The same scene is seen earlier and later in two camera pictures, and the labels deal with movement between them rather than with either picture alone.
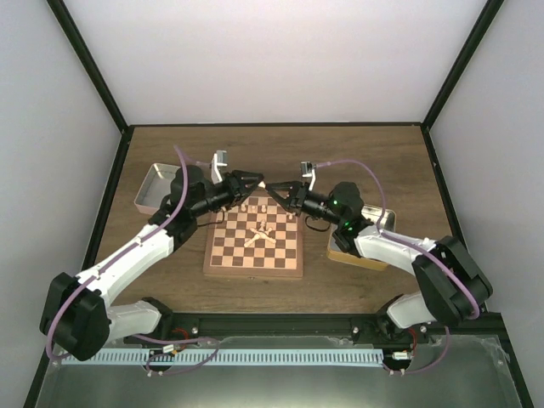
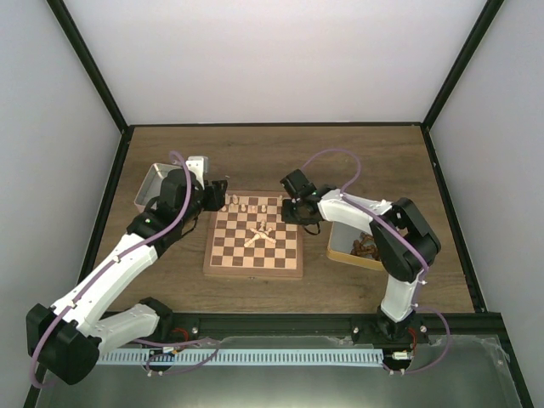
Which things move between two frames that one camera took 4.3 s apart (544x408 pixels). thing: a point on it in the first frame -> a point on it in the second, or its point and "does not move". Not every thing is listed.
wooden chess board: (257, 237) does not move
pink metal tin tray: (155, 185) does not move
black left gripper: (237, 189) -> (217, 195)
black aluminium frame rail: (323, 325) does not move
